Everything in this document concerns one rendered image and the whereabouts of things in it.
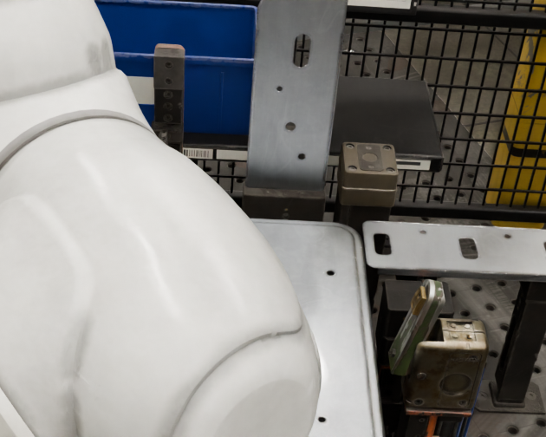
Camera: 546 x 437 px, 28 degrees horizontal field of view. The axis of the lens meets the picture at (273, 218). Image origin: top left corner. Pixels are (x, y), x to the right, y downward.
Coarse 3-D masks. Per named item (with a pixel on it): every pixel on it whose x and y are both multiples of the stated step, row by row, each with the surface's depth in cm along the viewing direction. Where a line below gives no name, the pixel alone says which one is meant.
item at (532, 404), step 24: (528, 288) 152; (528, 312) 155; (528, 336) 158; (504, 360) 166; (528, 360) 161; (504, 384) 164; (528, 384) 165; (480, 408) 167; (504, 408) 167; (528, 408) 167
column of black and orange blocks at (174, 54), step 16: (160, 48) 148; (176, 48) 148; (160, 64) 147; (176, 64) 147; (160, 80) 148; (176, 80) 148; (160, 96) 150; (176, 96) 150; (160, 112) 152; (176, 112) 152; (160, 128) 154; (176, 128) 154; (176, 144) 155
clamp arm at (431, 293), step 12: (420, 288) 127; (432, 288) 125; (420, 300) 126; (432, 300) 125; (444, 300) 125; (408, 312) 131; (420, 312) 127; (432, 312) 126; (408, 324) 130; (420, 324) 127; (432, 324) 128; (396, 336) 134; (408, 336) 129; (420, 336) 129; (396, 348) 133; (408, 348) 130; (396, 360) 132; (408, 360) 131; (396, 372) 133; (408, 372) 133
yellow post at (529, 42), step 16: (544, 0) 176; (528, 32) 185; (544, 32) 178; (528, 48) 185; (544, 48) 179; (512, 96) 193; (528, 96) 185; (544, 96) 185; (512, 112) 193; (528, 112) 187; (544, 112) 187; (512, 128) 192; (528, 128) 189; (496, 160) 202; (512, 160) 194; (528, 160) 193; (544, 160) 193; (496, 176) 202; (512, 176) 196; (528, 176) 196; (544, 176) 196; (496, 192) 201; (496, 224) 203; (512, 224) 202; (528, 224) 203
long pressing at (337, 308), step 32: (256, 224) 151; (288, 224) 151; (320, 224) 152; (288, 256) 146; (320, 256) 147; (352, 256) 147; (320, 288) 142; (352, 288) 142; (320, 320) 137; (352, 320) 137; (320, 352) 132; (352, 352) 133; (352, 384) 129; (320, 416) 125; (352, 416) 125
